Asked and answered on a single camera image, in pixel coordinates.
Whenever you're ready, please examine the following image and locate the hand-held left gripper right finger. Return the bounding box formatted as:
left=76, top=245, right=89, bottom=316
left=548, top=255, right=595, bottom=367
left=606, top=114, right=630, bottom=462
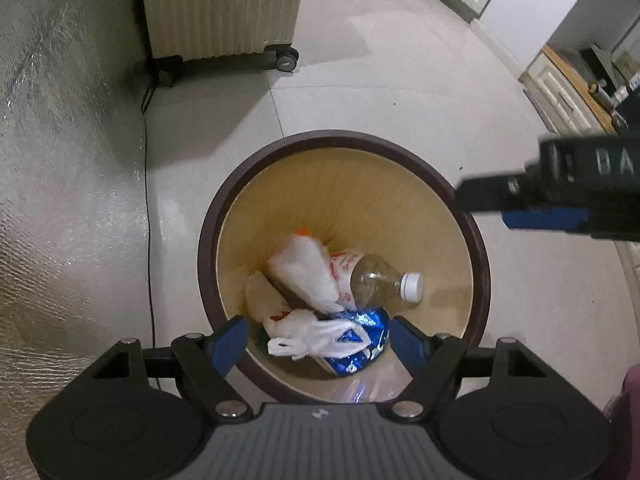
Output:
left=387, top=315, right=566, bottom=420

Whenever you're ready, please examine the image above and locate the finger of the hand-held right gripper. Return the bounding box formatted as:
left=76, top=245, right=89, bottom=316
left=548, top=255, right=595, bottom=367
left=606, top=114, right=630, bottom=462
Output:
left=457, top=172, right=590, bottom=234

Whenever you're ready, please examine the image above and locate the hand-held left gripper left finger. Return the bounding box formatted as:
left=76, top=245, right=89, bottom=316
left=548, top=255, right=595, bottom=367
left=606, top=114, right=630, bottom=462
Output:
left=75, top=315, right=251, bottom=421

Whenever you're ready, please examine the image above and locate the crushed blue soda can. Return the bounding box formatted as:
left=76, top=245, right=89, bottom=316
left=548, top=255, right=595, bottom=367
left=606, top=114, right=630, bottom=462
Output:
left=320, top=308, right=392, bottom=378

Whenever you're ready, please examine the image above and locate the brown paper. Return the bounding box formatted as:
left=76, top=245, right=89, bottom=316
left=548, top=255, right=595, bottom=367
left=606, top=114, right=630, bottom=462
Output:
left=244, top=271, right=292, bottom=323

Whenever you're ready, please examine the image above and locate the clear plastic water bottle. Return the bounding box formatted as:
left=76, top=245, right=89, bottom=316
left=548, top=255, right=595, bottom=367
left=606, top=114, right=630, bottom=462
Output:
left=330, top=252, right=425, bottom=311

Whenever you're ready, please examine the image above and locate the yellow bucket with brown rim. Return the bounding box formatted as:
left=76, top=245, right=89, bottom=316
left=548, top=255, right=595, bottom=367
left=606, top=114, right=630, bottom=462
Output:
left=197, top=131, right=492, bottom=404

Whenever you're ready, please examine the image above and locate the low white wood-topped cabinet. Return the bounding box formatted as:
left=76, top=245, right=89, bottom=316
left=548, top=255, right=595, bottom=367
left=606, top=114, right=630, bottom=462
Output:
left=519, top=44, right=640, bottom=136

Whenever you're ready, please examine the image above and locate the person's pink clothing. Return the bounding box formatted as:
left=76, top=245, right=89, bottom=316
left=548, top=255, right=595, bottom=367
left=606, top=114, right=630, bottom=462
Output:
left=604, top=364, right=640, bottom=480

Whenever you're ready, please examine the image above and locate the beige ribbed suitcase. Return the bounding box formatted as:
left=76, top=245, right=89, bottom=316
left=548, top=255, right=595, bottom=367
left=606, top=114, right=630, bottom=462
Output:
left=139, top=0, right=309, bottom=74

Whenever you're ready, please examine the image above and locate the black floor cable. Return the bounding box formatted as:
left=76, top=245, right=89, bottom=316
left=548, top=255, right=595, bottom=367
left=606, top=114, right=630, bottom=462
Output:
left=140, top=74, right=162, bottom=347

